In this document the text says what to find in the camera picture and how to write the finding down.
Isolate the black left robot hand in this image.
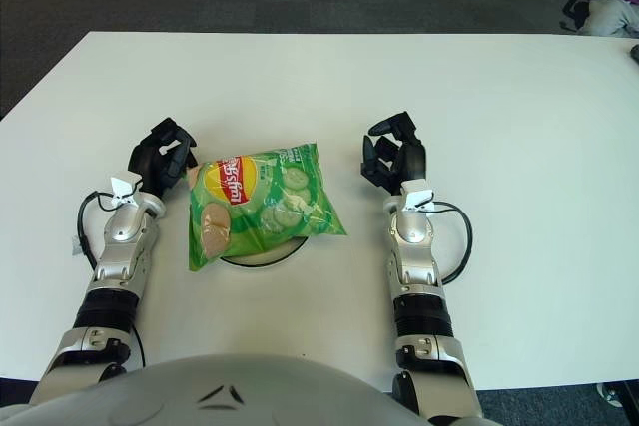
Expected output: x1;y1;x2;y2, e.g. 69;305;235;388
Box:
127;117;199;198

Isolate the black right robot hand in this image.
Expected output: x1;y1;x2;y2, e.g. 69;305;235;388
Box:
359;111;428;196

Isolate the green chips snack bag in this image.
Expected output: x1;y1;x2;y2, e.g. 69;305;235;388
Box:
187;142;348;273

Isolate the white plate black rim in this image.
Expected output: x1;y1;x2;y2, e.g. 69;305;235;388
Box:
222;235;309;267

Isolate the grey robot torso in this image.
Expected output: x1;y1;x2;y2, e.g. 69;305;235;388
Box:
0;353;430;426

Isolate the chair caster base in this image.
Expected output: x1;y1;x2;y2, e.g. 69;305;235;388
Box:
597;379;639;408

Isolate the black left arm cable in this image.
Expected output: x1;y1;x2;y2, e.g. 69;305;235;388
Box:
74;190;149;367

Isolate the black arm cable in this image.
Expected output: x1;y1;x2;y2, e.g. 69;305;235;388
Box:
428;200;473;285
74;190;149;367

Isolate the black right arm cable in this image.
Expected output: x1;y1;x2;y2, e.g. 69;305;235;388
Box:
428;200;473;285

